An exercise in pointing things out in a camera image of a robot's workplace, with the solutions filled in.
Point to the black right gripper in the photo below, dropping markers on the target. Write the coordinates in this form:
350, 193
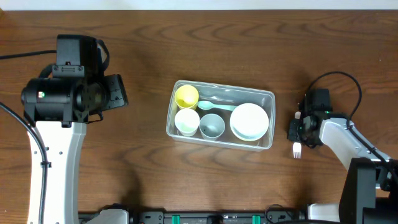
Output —
292, 134

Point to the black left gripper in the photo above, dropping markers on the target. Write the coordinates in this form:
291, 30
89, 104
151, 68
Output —
121, 98

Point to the pink fork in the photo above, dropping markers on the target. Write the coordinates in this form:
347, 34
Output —
297, 147

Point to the white bowl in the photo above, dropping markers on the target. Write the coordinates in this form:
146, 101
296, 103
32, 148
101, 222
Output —
249, 122

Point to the clear plastic container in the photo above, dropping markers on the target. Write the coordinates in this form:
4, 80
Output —
225, 95

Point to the grey cup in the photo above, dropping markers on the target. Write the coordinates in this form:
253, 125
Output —
211, 126

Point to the yellow cup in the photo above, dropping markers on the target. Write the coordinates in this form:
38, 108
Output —
186, 97

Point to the white cup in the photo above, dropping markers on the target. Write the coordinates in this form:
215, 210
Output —
187, 122

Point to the mint green spoon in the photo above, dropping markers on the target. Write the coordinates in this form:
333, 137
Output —
207, 105

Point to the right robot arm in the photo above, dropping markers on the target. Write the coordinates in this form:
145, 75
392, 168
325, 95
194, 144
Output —
370, 191

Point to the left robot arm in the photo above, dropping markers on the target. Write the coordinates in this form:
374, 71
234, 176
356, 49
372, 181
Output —
58, 111

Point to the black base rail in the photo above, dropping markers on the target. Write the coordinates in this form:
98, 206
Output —
217, 217

